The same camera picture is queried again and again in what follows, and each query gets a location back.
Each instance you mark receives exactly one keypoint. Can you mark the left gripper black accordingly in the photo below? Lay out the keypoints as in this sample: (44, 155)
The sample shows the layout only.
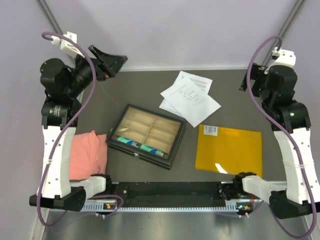
(107, 65)

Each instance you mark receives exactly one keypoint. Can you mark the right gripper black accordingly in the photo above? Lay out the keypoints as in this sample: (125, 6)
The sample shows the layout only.
(256, 73)

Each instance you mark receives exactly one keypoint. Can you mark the right aluminium frame post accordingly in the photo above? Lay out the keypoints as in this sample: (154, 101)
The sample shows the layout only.
(293, 14)

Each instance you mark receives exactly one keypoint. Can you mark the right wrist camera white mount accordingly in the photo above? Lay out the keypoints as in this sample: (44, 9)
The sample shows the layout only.
(281, 57)

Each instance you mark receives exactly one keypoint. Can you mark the aluminium frame post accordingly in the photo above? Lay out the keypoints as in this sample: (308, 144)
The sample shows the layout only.
(49, 16)
(293, 14)

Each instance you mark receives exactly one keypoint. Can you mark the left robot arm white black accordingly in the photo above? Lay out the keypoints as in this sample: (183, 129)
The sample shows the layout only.
(59, 119)

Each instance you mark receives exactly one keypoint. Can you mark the grey slotted cable duct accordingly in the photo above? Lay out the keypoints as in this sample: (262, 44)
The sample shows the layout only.
(104, 207)

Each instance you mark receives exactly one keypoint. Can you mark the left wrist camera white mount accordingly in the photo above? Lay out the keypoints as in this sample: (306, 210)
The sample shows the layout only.
(67, 47)

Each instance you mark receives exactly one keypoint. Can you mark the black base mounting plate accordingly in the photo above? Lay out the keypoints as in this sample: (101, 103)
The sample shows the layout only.
(173, 194)

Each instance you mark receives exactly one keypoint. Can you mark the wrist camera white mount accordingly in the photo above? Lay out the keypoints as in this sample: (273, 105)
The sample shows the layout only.
(67, 47)
(281, 57)

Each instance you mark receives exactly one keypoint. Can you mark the teal tube left in box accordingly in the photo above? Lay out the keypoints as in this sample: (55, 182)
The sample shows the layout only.
(128, 141)

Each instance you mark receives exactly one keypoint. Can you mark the left aluminium frame post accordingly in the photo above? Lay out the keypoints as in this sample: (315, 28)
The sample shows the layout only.
(49, 16)

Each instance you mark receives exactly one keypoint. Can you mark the pink folded cloth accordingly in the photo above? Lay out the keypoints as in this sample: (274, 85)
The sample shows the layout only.
(89, 155)

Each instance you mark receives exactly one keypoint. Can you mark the yellow plastic folder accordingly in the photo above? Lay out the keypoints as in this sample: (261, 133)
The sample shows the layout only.
(229, 151)

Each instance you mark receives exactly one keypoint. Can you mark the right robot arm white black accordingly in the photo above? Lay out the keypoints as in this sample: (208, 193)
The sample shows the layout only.
(275, 87)

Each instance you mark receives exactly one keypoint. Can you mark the black compartment display box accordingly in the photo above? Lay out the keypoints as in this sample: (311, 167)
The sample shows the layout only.
(150, 128)

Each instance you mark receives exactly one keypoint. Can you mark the teal tube in box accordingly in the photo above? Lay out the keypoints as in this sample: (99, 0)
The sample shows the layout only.
(152, 150)
(128, 141)

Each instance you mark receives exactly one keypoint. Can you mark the teal tube right in box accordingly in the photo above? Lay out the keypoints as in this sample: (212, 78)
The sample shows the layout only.
(152, 150)

